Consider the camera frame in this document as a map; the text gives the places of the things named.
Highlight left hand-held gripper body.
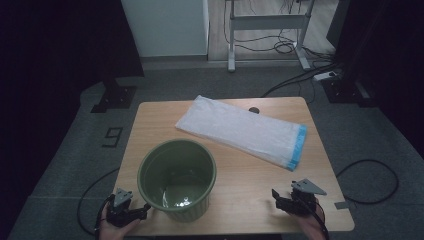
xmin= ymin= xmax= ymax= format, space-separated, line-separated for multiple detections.
xmin=105 ymin=188 xmax=138 ymax=228

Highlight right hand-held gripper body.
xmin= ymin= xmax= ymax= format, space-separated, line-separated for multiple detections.
xmin=283 ymin=178 xmax=328 ymax=216

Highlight white power strip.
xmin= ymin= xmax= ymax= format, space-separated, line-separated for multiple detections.
xmin=313 ymin=70 xmax=343 ymax=82

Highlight black stand base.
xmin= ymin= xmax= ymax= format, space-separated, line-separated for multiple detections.
xmin=321 ymin=76 xmax=378 ymax=108
xmin=90 ymin=78 xmax=138 ymax=114

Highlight thick black floor cables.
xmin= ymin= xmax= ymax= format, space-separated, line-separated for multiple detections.
xmin=260 ymin=62 xmax=341 ymax=99

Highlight tangle of thin cables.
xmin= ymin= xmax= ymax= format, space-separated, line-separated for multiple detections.
xmin=223 ymin=0 xmax=334 ymax=64

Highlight person's left hand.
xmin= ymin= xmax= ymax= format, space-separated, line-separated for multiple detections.
xmin=98 ymin=203 xmax=141 ymax=240

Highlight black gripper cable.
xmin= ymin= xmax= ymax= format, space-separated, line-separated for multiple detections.
xmin=77 ymin=166 xmax=121 ymax=238
xmin=298 ymin=194 xmax=331 ymax=240

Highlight person's right hand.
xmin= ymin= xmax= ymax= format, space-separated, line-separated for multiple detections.
xmin=294 ymin=199 xmax=329 ymax=240

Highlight green plastic bin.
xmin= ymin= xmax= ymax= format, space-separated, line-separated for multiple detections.
xmin=136 ymin=138 xmax=218 ymax=224

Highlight white trash bag blue band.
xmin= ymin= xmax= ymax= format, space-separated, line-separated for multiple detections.
xmin=175 ymin=95 xmax=308 ymax=172

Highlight black curtain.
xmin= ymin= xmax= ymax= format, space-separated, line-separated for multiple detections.
xmin=326 ymin=0 xmax=424 ymax=158
xmin=0 ymin=0 xmax=145 ymax=234

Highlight white metal desk frame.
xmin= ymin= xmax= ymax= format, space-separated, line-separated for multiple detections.
xmin=225 ymin=0 xmax=316 ymax=73

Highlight white cabinet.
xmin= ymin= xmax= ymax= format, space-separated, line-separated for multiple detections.
xmin=120 ymin=0 xmax=210 ymax=58

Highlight black floor cable loop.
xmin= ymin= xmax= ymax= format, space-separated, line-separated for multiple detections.
xmin=335 ymin=159 xmax=400 ymax=205

